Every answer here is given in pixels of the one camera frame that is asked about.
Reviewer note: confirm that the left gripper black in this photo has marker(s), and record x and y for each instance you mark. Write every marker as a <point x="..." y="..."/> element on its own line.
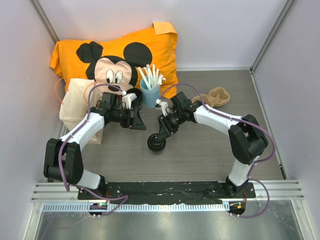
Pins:
<point x="136" y="122"/>

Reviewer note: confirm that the black cup lid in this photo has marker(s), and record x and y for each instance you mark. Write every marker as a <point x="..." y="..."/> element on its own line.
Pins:
<point x="152" y="143"/>

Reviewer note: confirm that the blue cup straw holder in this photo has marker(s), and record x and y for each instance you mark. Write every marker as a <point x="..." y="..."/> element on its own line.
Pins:
<point x="149" y="96"/>

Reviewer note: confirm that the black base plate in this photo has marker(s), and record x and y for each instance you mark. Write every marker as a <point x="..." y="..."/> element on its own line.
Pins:
<point x="173" y="192"/>

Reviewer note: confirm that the black cup stack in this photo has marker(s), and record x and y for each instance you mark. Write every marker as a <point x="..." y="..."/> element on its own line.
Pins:
<point x="139" y="100"/>

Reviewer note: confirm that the paper takeout bag orange handles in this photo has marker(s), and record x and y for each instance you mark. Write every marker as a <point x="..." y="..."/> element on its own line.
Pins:
<point x="74" y="105"/>

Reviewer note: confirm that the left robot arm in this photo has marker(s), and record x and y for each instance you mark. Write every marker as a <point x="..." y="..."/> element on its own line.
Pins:
<point x="63" y="157"/>

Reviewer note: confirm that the orange Mickey Mouse pillow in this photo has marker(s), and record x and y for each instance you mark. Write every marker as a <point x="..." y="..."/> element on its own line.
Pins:
<point x="118" y="62"/>

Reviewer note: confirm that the aluminium rail frame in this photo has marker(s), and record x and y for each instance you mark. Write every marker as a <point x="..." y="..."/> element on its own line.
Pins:
<point x="54" y="198"/>

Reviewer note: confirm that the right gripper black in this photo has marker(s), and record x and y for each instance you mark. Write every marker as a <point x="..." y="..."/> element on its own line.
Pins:
<point x="166" y="129"/>

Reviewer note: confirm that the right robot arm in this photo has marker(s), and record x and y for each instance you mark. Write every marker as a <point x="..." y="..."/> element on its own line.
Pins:
<point x="246" y="137"/>

